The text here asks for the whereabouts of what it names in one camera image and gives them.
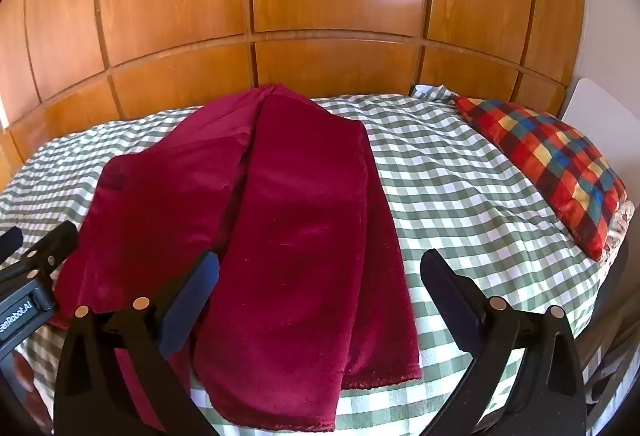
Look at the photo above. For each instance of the dark bed frame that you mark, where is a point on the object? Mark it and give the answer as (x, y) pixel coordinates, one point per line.
(607, 316)

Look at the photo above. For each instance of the green white checkered bed sheet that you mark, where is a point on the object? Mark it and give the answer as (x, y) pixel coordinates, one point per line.
(450, 196)

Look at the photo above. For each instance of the patterned cloth under pillow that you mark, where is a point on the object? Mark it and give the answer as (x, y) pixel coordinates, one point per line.
(619, 231)

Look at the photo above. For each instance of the wooden wardrobe doors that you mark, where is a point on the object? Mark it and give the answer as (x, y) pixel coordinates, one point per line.
(320, 1)

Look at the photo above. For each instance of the person's left hand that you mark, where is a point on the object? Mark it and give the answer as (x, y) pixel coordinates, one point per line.
(25, 381)

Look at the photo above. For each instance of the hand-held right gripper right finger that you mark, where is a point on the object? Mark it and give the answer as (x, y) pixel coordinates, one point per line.
(450, 306)

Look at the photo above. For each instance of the white board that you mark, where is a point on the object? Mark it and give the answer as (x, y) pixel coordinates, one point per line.
(605, 116)

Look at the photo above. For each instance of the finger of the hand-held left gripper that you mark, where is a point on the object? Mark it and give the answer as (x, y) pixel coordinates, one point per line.
(10, 242)
(52, 246)

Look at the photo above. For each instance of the dark red pants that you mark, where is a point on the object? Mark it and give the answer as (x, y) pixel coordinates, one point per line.
(295, 236)

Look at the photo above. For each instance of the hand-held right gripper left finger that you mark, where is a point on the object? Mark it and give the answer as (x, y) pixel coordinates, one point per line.
(186, 311)

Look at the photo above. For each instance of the red blue plaid pillow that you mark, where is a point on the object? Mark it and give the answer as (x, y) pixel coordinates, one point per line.
(555, 161)

